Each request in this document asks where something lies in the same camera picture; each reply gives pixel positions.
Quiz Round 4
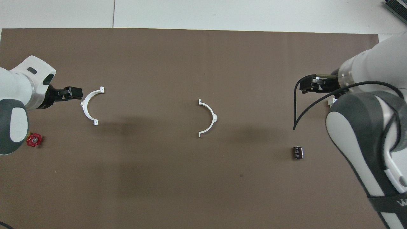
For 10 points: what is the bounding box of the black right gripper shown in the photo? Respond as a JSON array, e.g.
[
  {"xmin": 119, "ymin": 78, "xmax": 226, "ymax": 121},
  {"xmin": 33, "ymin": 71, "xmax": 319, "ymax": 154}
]
[{"xmin": 300, "ymin": 76, "xmax": 342, "ymax": 95}]

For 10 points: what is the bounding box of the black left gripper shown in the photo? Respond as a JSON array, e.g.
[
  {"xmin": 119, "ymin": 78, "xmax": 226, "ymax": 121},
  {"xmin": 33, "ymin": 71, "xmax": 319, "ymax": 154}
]
[{"xmin": 39, "ymin": 83, "xmax": 83, "ymax": 109}]

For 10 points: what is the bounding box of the white half-ring pipe clamp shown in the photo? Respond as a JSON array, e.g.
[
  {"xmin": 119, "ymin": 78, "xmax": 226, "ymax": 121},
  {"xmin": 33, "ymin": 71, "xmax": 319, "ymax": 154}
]
[
  {"xmin": 198, "ymin": 98, "xmax": 218, "ymax": 138},
  {"xmin": 80, "ymin": 86, "xmax": 105, "ymax": 126}
]

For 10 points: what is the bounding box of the grey ribbed box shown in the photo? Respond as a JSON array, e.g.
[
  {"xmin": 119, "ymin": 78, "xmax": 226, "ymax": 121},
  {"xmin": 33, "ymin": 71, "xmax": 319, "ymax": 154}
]
[{"xmin": 383, "ymin": 0, "xmax": 407, "ymax": 16}]

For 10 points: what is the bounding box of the brown paper table mat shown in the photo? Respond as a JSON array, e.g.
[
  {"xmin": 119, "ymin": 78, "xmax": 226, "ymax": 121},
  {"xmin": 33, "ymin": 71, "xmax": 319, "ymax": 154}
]
[{"xmin": 0, "ymin": 28, "xmax": 382, "ymax": 229}]

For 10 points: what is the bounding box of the red-handled brass valve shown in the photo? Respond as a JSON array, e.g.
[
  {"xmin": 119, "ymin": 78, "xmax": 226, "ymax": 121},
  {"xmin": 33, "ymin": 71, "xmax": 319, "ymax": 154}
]
[{"xmin": 26, "ymin": 132, "xmax": 43, "ymax": 147}]

